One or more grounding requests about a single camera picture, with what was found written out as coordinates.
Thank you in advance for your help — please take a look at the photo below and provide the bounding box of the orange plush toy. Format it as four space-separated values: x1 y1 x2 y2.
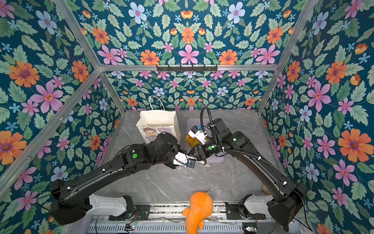
182 192 213 234

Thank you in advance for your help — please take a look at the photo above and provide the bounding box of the yellow loaf fake bread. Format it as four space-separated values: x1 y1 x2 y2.
186 135 200 148

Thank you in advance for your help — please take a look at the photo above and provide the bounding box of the lilac rectangular tray mat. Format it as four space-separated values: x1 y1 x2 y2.
184 118 226 164

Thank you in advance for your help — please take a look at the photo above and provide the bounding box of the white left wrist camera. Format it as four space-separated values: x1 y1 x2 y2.
172 152 196 168

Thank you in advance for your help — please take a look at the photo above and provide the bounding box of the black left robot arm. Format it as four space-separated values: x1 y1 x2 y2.
50 133 185 225

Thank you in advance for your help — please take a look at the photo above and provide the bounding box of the perforated metal cable tray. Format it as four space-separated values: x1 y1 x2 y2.
87 223 244 234

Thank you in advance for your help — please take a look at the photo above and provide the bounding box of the white printed paper bag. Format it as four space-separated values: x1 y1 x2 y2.
136 96 181 143

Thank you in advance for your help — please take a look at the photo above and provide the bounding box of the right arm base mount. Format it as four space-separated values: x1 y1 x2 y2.
225 202 266 221

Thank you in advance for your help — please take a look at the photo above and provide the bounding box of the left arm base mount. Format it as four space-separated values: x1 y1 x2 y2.
109 205 151 221

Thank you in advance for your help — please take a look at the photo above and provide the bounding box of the black hook rail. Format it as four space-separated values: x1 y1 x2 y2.
156 65 218 72

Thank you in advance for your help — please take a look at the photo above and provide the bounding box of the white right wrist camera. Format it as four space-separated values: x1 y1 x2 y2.
188 126 208 145

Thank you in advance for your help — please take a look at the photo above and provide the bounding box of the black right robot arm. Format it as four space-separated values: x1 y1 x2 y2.
191 106 308 232

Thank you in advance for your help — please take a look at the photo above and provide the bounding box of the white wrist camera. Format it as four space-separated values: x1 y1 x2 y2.
172 152 196 168
188 126 208 145

